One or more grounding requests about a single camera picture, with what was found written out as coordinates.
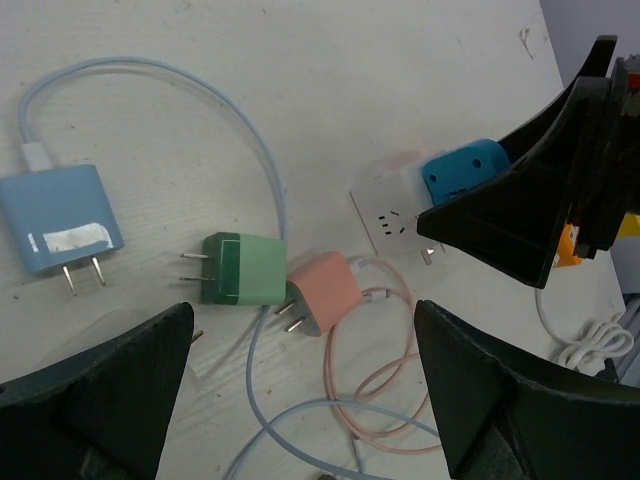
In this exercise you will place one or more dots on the white cube power socket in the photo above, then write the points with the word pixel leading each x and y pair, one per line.
pixel 389 201

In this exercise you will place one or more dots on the yellow cube power socket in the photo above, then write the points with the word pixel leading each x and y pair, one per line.
pixel 630 226

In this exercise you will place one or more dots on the salmon pink charger plug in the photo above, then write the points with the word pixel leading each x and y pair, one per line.
pixel 320 293

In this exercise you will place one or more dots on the light blue charger plug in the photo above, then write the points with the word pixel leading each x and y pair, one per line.
pixel 59 217

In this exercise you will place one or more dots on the orange plug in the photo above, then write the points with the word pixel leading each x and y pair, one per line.
pixel 565 256

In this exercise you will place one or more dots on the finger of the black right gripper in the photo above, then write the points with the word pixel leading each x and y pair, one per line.
pixel 513 221

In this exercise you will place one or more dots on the blue plug adapter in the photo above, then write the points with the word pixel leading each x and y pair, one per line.
pixel 456 171

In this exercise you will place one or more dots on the green charger plug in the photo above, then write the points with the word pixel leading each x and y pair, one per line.
pixel 241 269

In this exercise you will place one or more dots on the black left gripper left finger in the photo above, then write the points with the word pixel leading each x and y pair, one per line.
pixel 102 413

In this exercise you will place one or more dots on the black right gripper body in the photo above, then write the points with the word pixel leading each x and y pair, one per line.
pixel 611 183

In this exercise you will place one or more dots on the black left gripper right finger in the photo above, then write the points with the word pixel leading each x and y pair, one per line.
pixel 504 413

